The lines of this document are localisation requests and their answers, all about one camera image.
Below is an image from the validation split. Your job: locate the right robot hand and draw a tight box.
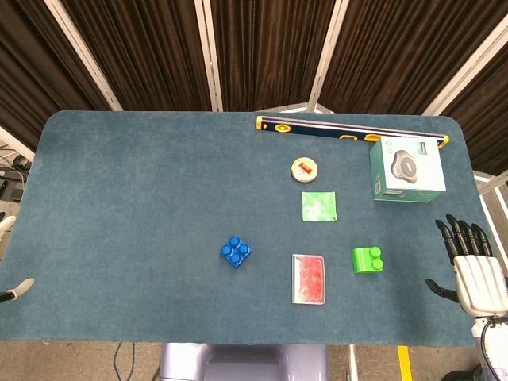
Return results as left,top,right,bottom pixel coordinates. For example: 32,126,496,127
425,214,508,318

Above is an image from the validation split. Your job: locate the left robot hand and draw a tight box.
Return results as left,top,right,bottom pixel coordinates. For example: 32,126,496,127
0,216,36,305

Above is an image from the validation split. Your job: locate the green two-stud toy brick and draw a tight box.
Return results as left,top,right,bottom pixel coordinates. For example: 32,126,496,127
351,246,386,275

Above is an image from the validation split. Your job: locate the lavender robot base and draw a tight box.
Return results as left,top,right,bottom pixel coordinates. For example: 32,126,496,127
158,343,330,381

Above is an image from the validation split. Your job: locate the green square sachet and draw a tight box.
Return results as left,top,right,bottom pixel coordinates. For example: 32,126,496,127
301,191,339,222

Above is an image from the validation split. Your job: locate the yellow floor tape strip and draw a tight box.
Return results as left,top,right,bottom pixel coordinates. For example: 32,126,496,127
398,345,410,381

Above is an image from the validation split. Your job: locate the teal and white product box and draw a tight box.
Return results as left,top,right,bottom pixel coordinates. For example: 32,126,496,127
368,137,448,203

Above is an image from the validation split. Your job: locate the blue carpet table mat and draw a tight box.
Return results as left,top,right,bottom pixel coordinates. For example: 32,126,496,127
0,110,507,345

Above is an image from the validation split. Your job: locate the clear case with red cloth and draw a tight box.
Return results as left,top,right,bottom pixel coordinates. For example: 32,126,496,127
291,253,327,306

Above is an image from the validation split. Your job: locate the round cream tin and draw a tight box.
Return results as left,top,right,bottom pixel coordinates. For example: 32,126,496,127
290,156,320,183

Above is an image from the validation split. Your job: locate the blue four-stud toy brick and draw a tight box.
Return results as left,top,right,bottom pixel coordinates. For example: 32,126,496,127
220,235,253,269

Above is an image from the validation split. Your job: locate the blue and yellow spirit level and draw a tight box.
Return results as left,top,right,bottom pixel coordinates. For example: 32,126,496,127
255,115,451,150

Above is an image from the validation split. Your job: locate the dark brown curtain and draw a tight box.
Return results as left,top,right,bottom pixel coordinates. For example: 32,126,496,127
0,0,508,175

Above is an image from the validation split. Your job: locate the white metal side frame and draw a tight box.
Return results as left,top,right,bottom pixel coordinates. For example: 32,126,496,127
474,170,508,223

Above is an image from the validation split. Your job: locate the black floor cables and box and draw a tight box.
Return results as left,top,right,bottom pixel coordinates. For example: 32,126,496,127
0,146,33,202

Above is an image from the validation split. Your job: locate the white partition post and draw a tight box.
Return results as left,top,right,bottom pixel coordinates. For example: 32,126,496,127
43,0,123,111
307,0,350,105
422,23,508,116
194,0,224,112

